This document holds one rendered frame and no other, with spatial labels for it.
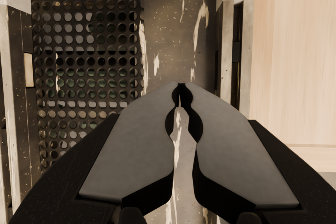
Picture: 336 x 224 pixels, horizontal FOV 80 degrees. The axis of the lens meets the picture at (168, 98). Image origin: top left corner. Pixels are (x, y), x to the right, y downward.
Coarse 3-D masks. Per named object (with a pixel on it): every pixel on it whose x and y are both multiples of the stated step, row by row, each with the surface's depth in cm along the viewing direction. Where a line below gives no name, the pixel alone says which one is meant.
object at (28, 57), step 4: (24, 56) 46; (28, 56) 48; (24, 60) 46; (28, 60) 48; (24, 64) 46; (28, 64) 48; (28, 68) 48; (32, 68) 49; (28, 72) 48; (32, 72) 49; (28, 76) 48; (32, 76) 49; (28, 80) 48; (32, 80) 49; (28, 84) 48; (32, 84) 49
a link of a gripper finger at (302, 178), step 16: (256, 128) 8; (272, 144) 8; (288, 160) 7; (288, 176) 6; (304, 176) 6; (320, 176) 6; (304, 192) 6; (320, 192) 6; (288, 208) 6; (304, 208) 6; (320, 208) 6
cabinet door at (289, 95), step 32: (256, 0) 43; (288, 0) 43; (320, 0) 42; (256, 32) 44; (288, 32) 44; (320, 32) 43; (256, 64) 44; (288, 64) 44; (320, 64) 44; (256, 96) 45; (288, 96) 45; (320, 96) 44; (288, 128) 46; (320, 128) 45; (320, 160) 45
